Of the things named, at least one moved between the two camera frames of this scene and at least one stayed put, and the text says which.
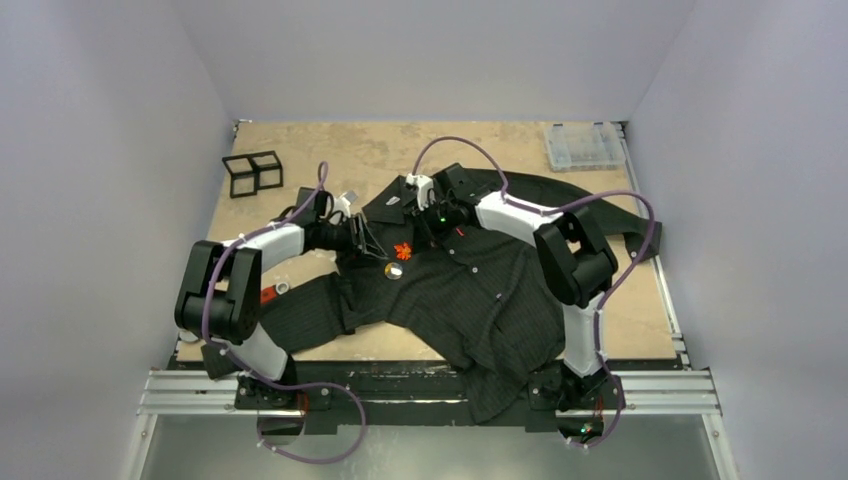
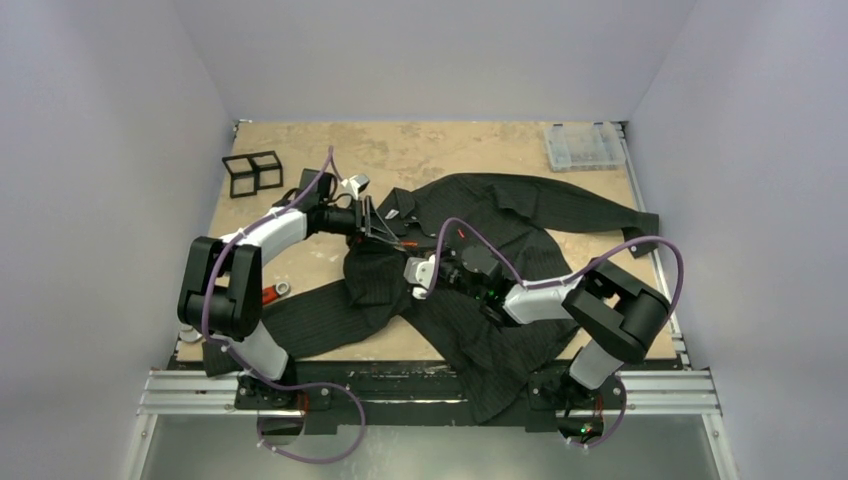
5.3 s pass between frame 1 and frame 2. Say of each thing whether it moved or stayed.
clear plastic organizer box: stayed
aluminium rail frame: stayed
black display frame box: stayed
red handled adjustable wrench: stayed
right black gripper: moved
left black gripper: moved
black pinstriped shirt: moved
